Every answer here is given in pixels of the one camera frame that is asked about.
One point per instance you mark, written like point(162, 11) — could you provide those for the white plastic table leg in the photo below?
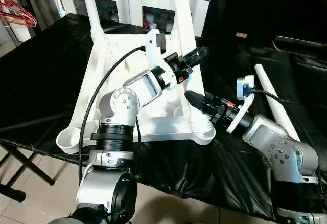
point(276, 101)
point(186, 19)
point(92, 9)

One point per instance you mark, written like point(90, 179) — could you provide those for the white plastic table top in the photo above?
point(148, 127)

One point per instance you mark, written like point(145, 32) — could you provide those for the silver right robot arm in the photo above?
point(281, 152)

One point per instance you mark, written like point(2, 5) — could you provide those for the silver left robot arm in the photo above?
point(122, 111)

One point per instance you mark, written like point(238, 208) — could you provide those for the black furniture with yellow label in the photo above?
point(265, 4)

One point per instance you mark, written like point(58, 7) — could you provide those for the black work mat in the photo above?
point(41, 81)

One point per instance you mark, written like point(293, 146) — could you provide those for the red patterned object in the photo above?
point(15, 12)

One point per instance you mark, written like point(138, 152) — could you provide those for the black metal stand leg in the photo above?
point(25, 168)

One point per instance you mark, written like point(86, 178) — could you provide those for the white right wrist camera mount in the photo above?
point(244, 93)

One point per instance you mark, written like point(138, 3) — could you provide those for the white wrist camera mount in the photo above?
point(244, 93)
point(153, 47)

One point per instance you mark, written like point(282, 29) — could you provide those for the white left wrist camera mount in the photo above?
point(153, 47)

